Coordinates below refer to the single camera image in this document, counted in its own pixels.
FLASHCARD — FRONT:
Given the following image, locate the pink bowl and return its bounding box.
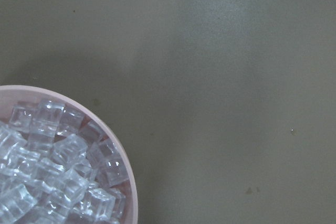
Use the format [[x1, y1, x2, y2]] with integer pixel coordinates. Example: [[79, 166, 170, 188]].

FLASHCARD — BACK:
[[0, 84, 139, 224]]

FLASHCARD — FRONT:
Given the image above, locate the pile of clear ice cubes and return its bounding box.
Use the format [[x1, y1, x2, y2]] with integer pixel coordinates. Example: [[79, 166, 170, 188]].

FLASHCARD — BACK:
[[1, 99, 129, 223]]

